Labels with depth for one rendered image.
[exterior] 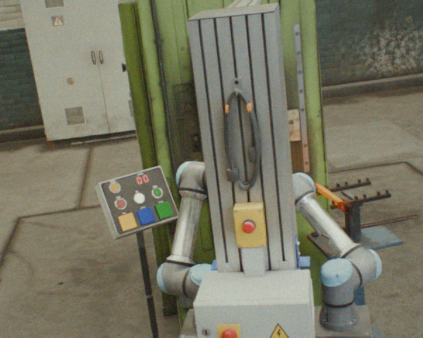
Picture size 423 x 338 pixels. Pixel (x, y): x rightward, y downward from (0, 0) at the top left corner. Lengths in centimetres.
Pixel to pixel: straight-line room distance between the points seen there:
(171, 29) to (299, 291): 183
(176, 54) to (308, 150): 88
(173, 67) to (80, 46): 521
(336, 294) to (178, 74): 150
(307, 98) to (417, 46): 652
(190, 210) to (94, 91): 613
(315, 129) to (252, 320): 186
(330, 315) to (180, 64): 155
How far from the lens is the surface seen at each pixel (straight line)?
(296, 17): 359
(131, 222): 333
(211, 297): 207
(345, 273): 257
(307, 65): 364
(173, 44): 351
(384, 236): 364
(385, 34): 992
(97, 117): 882
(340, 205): 335
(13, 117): 961
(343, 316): 263
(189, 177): 273
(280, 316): 203
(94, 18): 862
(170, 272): 270
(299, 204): 277
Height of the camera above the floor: 222
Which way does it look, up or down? 18 degrees down
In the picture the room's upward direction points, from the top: 7 degrees counter-clockwise
